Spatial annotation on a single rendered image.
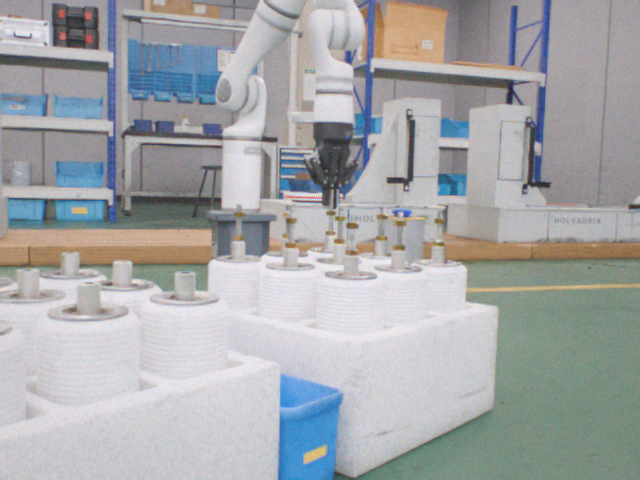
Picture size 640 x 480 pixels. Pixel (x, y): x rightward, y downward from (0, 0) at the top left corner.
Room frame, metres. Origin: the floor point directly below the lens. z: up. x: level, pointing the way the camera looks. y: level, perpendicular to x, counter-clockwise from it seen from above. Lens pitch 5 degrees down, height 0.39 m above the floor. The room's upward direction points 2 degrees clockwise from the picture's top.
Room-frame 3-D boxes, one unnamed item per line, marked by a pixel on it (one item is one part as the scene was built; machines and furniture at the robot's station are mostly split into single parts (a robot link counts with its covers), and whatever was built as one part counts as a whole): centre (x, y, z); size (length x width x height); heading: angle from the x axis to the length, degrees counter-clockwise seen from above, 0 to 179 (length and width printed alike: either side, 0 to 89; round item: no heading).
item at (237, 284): (1.13, 0.13, 0.16); 0.10 x 0.10 x 0.18
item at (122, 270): (0.83, 0.24, 0.26); 0.02 x 0.02 x 0.03
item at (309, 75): (7.61, 0.00, 1.38); 0.49 x 0.02 x 0.35; 109
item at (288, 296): (1.05, 0.04, 0.16); 0.10 x 0.10 x 0.18
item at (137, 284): (0.83, 0.24, 0.25); 0.08 x 0.08 x 0.01
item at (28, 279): (0.74, 0.31, 0.26); 0.02 x 0.02 x 0.03
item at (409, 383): (1.14, -0.03, 0.09); 0.39 x 0.39 x 0.18; 49
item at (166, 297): (0.76, 0.15, 0.25); 0.08 x 0.08 x 0.01
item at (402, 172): (3.61, -0.14, 0.45); 0.82 x 0.57 x 0.74; 109
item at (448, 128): (6.80, -1.36, 0.90); 0.50 x 0.38 x 0.21; 17
